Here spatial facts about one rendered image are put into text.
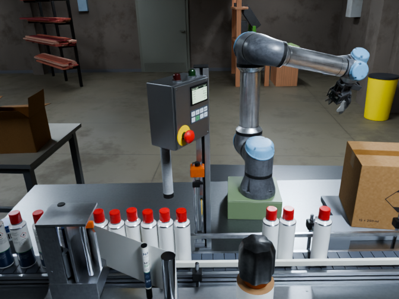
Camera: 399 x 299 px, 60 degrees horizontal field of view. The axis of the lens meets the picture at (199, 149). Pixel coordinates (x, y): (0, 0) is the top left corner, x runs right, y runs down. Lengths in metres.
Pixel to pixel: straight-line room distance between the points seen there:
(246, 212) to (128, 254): 0.59
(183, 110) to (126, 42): 8.81
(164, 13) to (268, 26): 2.65
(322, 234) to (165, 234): 0.48
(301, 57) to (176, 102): 0.60
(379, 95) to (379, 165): 4.26
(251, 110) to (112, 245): 0.78
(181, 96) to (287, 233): 0.53
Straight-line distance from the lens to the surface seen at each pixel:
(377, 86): 5.60
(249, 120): 1.48
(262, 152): 1.37
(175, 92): 0.93
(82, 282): 1.11
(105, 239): 1.10
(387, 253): 1.36
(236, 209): 1.46
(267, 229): 1.11
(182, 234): 1.10
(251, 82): 1.44
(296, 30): 9.50
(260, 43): 1.32
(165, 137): 0.98
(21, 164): 2.40
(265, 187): 1.44
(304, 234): 1.22
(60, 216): 1.03
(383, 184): 1.43
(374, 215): 1.49
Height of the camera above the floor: 1.67
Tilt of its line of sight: 23 degrees down
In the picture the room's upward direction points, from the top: 2 degrees counter-clockwise
